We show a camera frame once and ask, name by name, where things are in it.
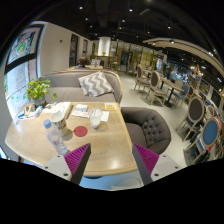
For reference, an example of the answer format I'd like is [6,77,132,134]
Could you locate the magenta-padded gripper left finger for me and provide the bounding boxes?
[42,143,92,186]

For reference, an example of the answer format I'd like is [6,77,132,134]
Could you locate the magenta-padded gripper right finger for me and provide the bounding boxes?
[131,143,183,186]

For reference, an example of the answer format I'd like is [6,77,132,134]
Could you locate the clear blue-capped water bottle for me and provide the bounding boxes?
[43,119,69,156]

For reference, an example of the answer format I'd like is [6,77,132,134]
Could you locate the flat round red coaster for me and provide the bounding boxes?
[73,125,89,138]

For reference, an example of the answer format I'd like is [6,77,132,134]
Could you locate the dark grey tufted armchair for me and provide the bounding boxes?
[120,106,172,156]

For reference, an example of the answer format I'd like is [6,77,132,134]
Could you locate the white printed mug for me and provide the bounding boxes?
[49,110,69,137]

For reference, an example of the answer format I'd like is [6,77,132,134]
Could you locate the clear plastic cup with straw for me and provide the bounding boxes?
[88,101,104,130]

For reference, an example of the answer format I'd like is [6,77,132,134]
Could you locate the light blue tissue pack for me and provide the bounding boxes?
[18,105,44,120]

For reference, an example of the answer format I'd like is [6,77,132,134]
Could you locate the yellow square card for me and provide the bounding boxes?
[104,102,118,111]

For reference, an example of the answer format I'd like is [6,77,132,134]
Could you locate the group of wooden chairs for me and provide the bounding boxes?
[133,63,224,164]

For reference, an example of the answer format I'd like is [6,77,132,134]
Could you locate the grey curved sofa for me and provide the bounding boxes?
[43,69,124,104]

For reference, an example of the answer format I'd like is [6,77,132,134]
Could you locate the grey white chevron cushion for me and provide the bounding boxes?
[77,71,115,98]

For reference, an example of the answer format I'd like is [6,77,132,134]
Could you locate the green potted plant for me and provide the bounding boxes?
[22,76,58,107]

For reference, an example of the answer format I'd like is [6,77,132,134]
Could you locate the person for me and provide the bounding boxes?
[74,56,91,70]

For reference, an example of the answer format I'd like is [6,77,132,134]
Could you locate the group of ceiling lights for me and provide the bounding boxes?
[78,4,214,58]

